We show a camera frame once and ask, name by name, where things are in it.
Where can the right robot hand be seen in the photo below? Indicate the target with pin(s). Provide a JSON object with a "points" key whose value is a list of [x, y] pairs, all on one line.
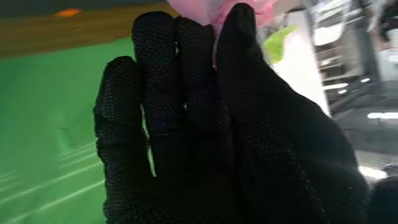
{"points": [[237, 140]]}

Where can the large pink flower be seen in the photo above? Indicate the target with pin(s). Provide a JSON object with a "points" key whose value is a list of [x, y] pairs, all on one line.
{"points": [[196, 9]]}

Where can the dark mat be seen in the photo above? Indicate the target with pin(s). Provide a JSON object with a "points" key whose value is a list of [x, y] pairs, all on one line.
{"points": [[36, 6]]}

